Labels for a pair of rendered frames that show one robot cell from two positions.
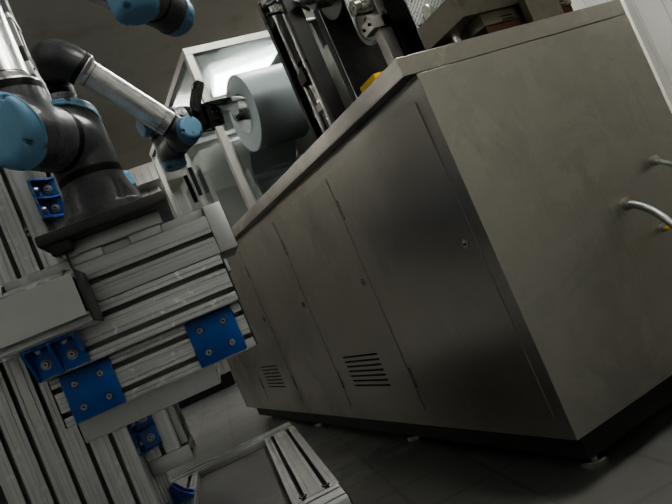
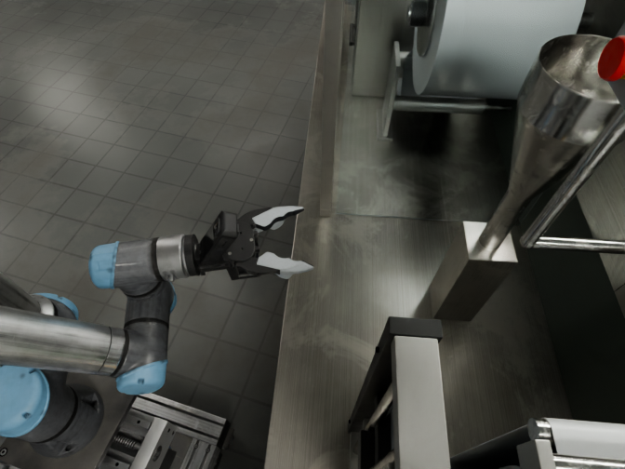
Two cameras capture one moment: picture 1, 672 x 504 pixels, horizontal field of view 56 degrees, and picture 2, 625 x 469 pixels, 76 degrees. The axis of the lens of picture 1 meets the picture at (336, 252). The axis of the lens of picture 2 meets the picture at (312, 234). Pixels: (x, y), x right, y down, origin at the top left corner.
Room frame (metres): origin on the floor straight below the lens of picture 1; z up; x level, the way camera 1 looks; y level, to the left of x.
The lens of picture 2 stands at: (1.76, -0.09, 1.80)
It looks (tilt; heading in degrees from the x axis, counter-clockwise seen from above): 55 degrees down; 30
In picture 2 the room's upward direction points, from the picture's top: straight up
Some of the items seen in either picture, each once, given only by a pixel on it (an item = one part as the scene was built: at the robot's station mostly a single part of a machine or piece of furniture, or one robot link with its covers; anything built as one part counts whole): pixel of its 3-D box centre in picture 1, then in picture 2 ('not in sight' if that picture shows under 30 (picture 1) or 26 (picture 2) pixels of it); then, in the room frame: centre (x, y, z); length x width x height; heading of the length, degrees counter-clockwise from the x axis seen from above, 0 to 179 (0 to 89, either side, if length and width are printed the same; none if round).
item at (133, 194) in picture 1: (100, 199); not in sight; (1.16, 0.36, 0.87); 0.15 x 0.15 x 0.10
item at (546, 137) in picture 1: (365, 301); not in sight; (2.47, -0.03, 0.43); 2.52 x 0.64 x 0.86; 25
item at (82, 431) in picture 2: not in sight; (57, 415); (1.64, 0.47, 0.87); 0.15 x 0.15 x 0.10
